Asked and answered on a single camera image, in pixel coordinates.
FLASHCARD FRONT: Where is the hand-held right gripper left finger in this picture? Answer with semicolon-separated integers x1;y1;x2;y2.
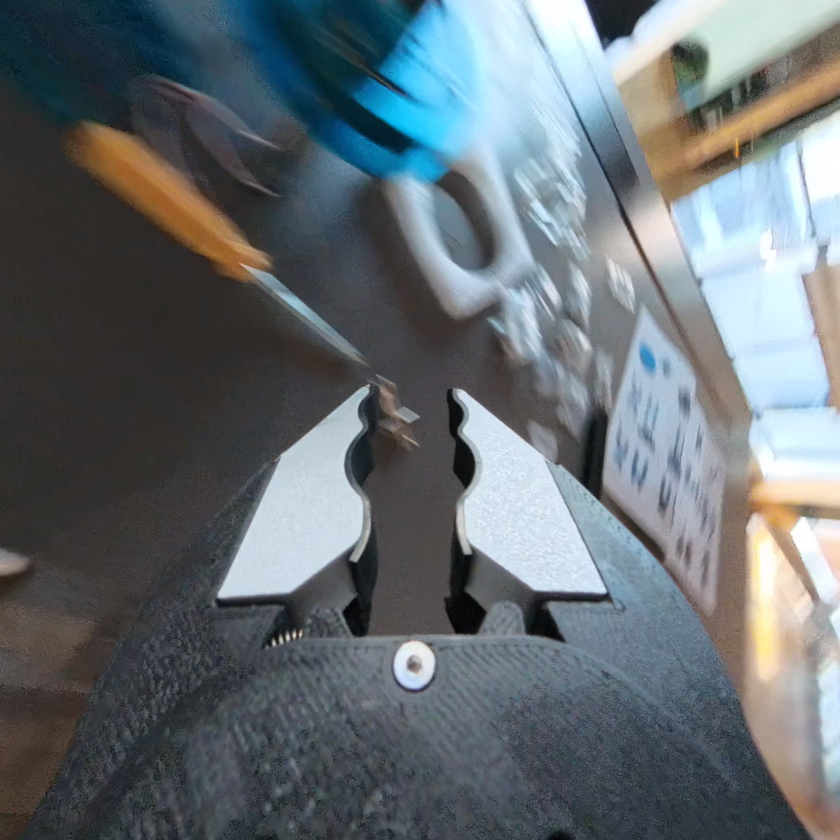
217;385;380;601

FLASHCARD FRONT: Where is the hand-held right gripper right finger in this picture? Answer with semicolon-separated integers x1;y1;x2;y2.
446;387;609;599

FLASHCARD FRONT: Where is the small metal bracket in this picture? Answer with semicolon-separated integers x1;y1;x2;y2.
369;375;421;452

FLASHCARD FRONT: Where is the yellow handle screwdriver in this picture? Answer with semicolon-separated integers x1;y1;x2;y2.
64;120;370;368

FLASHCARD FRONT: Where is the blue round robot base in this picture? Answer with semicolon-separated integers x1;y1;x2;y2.
223;0;490;186

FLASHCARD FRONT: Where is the dark grey desk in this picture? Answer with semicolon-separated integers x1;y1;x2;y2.
0;0;762;723

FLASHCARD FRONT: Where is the printed instruction sheet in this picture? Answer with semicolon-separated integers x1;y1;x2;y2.
602;307;728;614

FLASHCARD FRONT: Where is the pile of small screw bags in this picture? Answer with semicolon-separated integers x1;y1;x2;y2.
489;98;641;460

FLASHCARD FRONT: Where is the dark metal tool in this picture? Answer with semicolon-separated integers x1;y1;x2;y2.
128;73;286;199

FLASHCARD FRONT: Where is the white plastic ring bracket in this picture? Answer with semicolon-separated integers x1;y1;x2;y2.
384;141;536;319

